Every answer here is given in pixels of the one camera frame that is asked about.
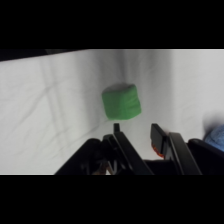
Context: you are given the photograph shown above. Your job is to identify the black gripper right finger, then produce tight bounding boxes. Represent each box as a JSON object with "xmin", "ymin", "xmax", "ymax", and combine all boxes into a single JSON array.
[{"xmin": 150, "ymin": 123, "xmax": 203, "ymax": 176}]

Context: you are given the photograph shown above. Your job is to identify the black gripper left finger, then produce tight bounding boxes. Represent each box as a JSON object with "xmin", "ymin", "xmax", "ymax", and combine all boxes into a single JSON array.
[{"xmin": 54, "ymin": 122, "xmax": 155, "ymax": 176}]

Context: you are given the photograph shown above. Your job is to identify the blue cloth object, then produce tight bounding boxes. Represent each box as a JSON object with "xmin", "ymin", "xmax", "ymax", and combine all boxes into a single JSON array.
[{"xmin": 203, "ymin": 124, "xmax": 224, "ymax": 153}]

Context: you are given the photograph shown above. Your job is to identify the green foam block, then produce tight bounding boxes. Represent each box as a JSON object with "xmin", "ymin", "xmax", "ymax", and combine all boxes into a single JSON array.
[{"xmin": 101, "ymin": 82, "xmax": 143, "ymax": 121}]

